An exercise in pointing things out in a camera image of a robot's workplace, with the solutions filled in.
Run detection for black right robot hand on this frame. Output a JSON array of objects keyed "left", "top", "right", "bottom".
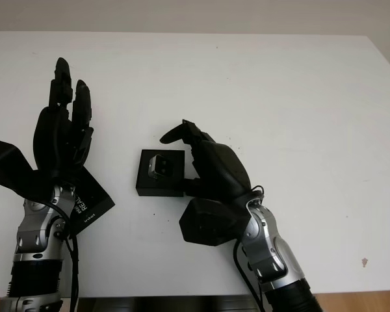
[{"left": 159, "top": 119, "right": 253, "bottom": 200}]

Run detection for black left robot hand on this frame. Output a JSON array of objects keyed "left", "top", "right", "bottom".
[{"left": 32, "top": 57, "right": 95, "bottom": 181}]

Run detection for small white black camera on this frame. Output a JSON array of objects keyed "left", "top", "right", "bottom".
[{"left": 147, "top": 155, "right": 174, "bottom": 179}]

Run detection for black RealSense box lid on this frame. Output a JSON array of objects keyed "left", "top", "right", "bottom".
[{"left": 70, "top": 165, "right": 115, "bottom": 234}]

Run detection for black open box base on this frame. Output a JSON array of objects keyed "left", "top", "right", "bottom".
[{"left": 135, "top": 148, "right": 185, "bottom": 198}]

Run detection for dark robot torso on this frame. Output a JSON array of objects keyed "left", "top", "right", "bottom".
[{"left": 77, "top": 295, "right": 264, "bottom": 312}]

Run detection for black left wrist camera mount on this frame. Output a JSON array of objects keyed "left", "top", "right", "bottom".
[{"left": 0, "top": 138, "right": 58, "bottom": 199}]

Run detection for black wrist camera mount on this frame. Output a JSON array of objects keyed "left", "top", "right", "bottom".
[
  {"left": 0, "top": 138, "right": 58, "bottom": 199},
  {"left": 178, "top": 196, "right": 250, "bottom": 247}
]

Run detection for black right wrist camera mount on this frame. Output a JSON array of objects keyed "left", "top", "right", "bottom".
[{"left": 178, "top": 196, "right": 250, "bottom": 247}]

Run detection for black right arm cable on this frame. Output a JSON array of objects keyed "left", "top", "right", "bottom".
[{"left": 232, "top": 184, "right": 267, "bottom": 312}]

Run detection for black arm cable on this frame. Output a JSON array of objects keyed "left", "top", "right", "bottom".
[
  {"left": 51, "top": 201, "right": 81, "bottom": 312},
  {"left": 232, "top": 184, "right": 267, "bottom": 312}
]

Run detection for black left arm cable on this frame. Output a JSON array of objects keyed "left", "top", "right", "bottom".
[{"left": 51, "top": 201, "right": 81, "bottom": 312}]

